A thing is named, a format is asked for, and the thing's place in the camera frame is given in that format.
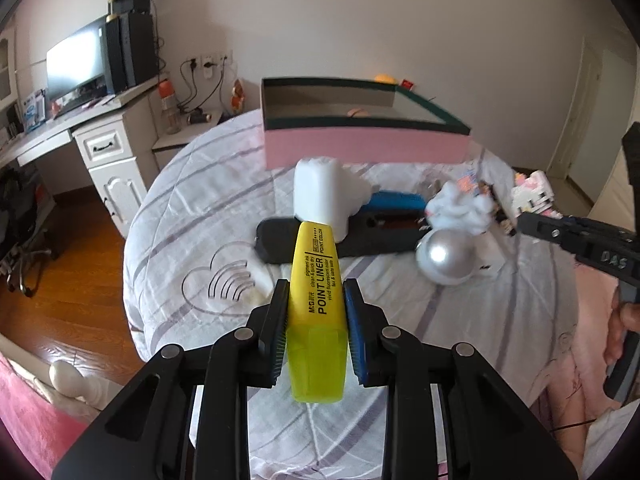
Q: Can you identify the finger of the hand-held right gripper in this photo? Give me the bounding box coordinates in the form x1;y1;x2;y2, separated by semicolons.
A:
516;211;593;261
621;121;640;187

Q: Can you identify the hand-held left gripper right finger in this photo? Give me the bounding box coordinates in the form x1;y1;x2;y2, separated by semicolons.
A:
342;277;587;480

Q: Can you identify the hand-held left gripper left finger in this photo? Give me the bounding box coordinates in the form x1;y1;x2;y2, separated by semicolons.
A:
50;277;292;480

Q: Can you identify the pink white block toy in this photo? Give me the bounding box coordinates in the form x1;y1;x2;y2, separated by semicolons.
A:
512;170;555;217

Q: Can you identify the yellow highlighter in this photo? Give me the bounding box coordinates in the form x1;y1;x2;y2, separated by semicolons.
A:
286;220;348;405

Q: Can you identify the black remote control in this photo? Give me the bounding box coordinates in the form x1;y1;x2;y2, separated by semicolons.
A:
255;210;436;265

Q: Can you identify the white fluffy toy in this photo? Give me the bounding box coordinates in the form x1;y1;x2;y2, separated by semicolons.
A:
427;182;496;236

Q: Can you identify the blue highlighter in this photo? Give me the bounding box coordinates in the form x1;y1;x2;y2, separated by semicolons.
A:
360;190;428;217

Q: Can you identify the white charger block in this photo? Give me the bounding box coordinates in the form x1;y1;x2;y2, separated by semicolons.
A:
293;157;373;243

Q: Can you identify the pink cardboard box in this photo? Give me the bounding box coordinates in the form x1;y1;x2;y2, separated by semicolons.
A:
261;77;473;171

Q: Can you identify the person's right hand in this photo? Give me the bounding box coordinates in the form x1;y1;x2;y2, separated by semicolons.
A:
602;290;640;376

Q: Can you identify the white door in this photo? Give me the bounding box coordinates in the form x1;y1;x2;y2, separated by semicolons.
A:
547;35;640;211

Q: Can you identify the pink printed blanket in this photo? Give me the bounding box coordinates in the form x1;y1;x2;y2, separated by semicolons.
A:
542;260;640;480

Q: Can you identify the white wooden bedpost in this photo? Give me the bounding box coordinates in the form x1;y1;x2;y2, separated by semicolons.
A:
49;359;108;408

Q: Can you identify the white nightstand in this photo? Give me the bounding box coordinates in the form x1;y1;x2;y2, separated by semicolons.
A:
152;107;223;171

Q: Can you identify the orange capped bottle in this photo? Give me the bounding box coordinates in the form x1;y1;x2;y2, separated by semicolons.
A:
159;80;182;135

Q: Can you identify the pink bed sheet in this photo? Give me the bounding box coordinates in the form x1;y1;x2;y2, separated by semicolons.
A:
0;350;91;480

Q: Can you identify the black office chair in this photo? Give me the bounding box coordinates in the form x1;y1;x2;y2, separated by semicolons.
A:
0;165;61;293

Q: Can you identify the white computer desk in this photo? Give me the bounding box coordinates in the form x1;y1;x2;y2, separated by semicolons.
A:
0;77;168;238

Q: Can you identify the black speaker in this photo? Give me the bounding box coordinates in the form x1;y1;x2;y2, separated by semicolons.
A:
105;12;156;93

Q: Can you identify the blue white box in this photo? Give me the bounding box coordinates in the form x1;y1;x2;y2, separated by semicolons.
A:
20;89;48;128

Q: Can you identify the black computer monitor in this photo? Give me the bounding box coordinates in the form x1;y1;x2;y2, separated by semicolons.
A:
46;16;108;103

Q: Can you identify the white hutch cabinet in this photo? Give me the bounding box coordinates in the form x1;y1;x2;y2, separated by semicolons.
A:
0;27;18;111

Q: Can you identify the white wall socket row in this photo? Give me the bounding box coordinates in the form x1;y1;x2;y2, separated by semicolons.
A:
187;50;233;78

